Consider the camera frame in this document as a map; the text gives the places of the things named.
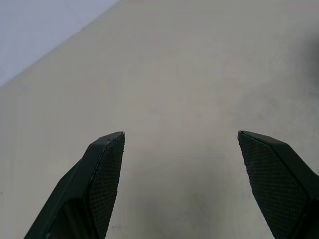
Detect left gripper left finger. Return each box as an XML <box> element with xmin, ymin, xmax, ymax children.
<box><xmin>23</xmin><ymin>131</ymin><xmax>126</xmax><ymax>239</ymax></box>

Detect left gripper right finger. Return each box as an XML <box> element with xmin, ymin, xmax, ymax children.
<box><xmin>237</xmin><ymin>129</ymin><xmax>319</xmax><ymax>239</ymax></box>

